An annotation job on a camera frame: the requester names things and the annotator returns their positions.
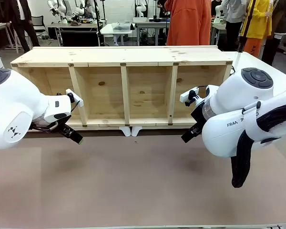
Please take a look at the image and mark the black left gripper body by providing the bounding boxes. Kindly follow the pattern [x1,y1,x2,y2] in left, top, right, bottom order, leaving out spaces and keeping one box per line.
[52,118,75,138]

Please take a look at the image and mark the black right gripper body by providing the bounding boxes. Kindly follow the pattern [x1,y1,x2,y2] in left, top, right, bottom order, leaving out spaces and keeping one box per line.
[190,104,207,131]

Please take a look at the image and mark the background table with robot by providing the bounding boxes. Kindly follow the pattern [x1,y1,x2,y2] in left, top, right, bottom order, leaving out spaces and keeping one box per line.
[211,21,227,46]

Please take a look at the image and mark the light wooden compartment shelf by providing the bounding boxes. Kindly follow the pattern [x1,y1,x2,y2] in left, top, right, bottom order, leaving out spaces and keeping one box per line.
[10,45,234,131]

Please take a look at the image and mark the dark background work table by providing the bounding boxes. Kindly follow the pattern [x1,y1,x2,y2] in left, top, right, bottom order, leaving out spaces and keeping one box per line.
[47,22,101,47]

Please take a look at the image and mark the person in orange hoodie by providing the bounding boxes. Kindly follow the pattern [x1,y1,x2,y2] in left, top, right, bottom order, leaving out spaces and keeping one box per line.
[165,0,212,46]

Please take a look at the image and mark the grey background table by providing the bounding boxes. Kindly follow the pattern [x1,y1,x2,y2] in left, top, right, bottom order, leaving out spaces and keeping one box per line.
[133,17,170,46]

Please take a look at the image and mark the black mesh office chair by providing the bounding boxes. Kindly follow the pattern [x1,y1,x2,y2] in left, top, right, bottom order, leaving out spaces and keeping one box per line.
[31,15,51,45]

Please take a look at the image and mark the person in grey top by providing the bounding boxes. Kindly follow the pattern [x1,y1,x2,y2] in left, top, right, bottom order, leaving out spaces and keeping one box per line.
[219,0,248,52]

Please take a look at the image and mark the person in yellow jacket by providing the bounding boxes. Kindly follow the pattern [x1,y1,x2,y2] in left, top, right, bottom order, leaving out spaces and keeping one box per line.
[242,0,274,58]

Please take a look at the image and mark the white background table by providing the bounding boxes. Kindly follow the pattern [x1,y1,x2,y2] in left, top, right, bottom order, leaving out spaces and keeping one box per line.
[100,22,135,47]

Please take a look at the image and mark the person in dark suit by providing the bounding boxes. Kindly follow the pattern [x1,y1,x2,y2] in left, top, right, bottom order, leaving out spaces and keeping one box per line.
[2,0,41,54]

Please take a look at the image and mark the person in black clothes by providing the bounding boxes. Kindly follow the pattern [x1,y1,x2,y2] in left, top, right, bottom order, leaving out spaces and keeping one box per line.
[261,0,286,66]

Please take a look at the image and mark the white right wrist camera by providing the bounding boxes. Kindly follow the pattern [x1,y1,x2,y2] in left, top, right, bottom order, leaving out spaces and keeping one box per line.
[179,87,204,107]

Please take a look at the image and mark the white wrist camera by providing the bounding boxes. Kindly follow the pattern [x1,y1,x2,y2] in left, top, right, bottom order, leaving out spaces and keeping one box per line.
[179,87,204,107]
[65,88,84,107]

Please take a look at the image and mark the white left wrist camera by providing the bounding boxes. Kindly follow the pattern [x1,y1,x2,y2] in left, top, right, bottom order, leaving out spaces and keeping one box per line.
[65,88,84,107]

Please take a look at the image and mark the white velcro strap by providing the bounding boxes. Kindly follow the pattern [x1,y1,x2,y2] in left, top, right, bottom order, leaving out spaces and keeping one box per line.
[242,101,263,135]

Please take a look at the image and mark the black braided cable sleeve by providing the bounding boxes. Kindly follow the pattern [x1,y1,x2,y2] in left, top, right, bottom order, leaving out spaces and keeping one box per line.
[230,100,286,189]

